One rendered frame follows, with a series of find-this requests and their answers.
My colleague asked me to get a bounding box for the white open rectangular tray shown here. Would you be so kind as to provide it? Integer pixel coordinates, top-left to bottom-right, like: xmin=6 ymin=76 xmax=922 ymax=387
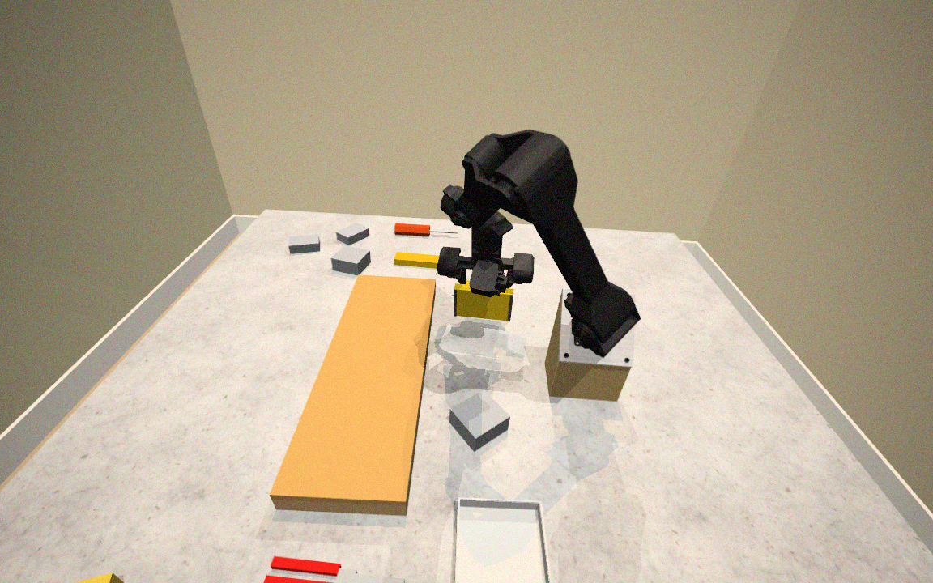
xmin=454 ymin=497 xmax=552 ymax=583

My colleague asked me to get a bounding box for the orange rectangular panel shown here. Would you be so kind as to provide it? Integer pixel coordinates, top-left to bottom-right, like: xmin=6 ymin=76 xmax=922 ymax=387
xmin=270 ymin=275 xmax=436 ymax=517

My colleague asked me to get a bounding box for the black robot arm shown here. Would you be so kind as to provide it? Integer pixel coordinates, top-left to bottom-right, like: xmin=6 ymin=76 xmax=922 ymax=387
xmin=441 ymin=130 xmax=641 ymax=358

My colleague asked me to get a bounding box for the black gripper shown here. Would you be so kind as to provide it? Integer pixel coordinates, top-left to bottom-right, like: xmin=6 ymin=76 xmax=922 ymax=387
xmin=437 ymin=240 xmax=535 ymax=288

